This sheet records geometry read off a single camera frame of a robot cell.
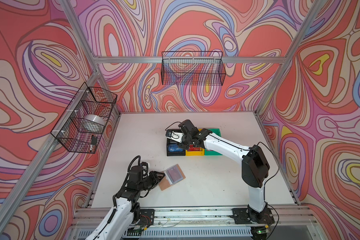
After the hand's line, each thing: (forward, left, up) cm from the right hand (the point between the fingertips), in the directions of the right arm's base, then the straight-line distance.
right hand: (180, 141), depth 89 cm
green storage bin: (+10, -25, -5) cm, 27 cm away
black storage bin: (-4, +4, -9) cm, 11 cm away
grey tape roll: (-3, +42, +21) cm, 47 cm away
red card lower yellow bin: (0, -7, -9) cm, 12 cm away
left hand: (-18, +9, -7) cm, 21 cm away
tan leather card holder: (-16, +5, -12) cm, 21 cm away
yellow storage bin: (-2, -8, -10) cm, 13 cm away
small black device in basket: (-7, +44, +13) cm, 46 cm away
